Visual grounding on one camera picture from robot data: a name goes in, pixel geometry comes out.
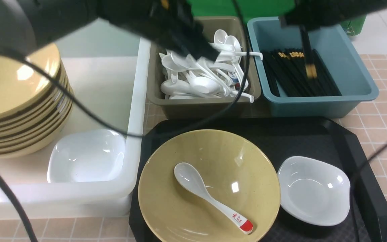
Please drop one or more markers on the white spoon red handle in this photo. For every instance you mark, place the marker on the white spoon red handle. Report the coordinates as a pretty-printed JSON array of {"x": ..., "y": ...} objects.
[{"x": 190, "y": 179}]

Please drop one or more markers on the stack of yellow bowls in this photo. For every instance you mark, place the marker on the stack of yellow bowls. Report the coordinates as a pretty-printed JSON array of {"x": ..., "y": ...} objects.
[{"x": 32, "y": 110}]

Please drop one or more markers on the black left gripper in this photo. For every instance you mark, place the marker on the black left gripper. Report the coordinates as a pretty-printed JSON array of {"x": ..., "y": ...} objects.
[{"x": 172, "y": 26}]

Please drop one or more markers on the pile of white spoons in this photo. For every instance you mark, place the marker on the pile of white spoons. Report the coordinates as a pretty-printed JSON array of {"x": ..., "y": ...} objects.
[{"x": 189, "y": 78}]

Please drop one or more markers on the white square dish in tub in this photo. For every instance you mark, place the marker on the white square dish in tub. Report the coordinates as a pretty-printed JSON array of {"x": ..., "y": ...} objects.
[{"x": 92, "y": 156}]

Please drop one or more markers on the olive plastic spoon bin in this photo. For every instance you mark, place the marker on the olive plastic spoon bin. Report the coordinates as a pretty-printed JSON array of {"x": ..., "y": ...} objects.
[{"x": 201, "y": 107}]

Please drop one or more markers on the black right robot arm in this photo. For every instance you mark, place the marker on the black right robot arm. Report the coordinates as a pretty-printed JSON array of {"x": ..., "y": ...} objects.
[{"x": 315, "y": 14}]

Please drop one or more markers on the yellow noodle bowl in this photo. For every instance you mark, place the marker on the yellow noodle bowl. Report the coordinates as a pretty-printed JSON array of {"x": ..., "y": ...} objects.
[{"x": 235, "y": 172}]

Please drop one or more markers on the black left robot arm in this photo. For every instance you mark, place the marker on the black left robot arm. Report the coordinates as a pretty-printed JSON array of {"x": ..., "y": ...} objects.
[{"x": 28, "y": 25}]

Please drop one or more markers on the black serving tray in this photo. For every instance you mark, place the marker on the black serving tray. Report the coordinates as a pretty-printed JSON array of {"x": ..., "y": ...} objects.
[{"x": 324, "y": 140}]

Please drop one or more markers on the pile of black chopsticks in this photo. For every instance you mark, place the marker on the pile of black chopsticks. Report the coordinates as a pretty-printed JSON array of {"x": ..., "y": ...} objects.
[{"x": 286, "y": 73}]

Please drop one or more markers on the blue plastic chopstick bin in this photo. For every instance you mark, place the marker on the blue plastic chopstick bin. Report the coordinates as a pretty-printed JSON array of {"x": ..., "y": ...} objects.
[{"x": 339, "y": 56}]

